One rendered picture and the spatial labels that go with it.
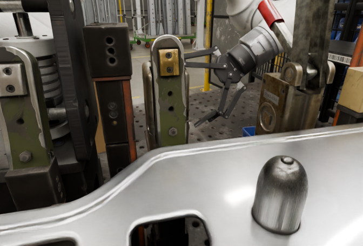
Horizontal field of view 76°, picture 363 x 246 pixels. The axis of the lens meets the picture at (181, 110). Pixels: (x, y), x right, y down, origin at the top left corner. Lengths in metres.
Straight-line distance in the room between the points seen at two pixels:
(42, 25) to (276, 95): 0.71
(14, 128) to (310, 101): 0.34
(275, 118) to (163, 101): 0.16
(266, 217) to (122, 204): 0.10
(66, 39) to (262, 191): 0.22
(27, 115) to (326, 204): 0.27
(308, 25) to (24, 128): 0.32
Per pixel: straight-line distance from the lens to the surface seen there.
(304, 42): 0.31
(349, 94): 0.38
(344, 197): 0.23
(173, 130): 0.27
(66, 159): 0.32
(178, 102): 0.27
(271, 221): 0.18
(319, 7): 0.34
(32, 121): 0.27
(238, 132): 0.91
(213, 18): 3.24
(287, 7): 0.63
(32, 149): 0.27
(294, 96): 0.32
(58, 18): 0.27
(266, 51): 0.60
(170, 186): 0.20
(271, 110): 0.36
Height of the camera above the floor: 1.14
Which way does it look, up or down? 24 degrees down
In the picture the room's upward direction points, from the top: straight up
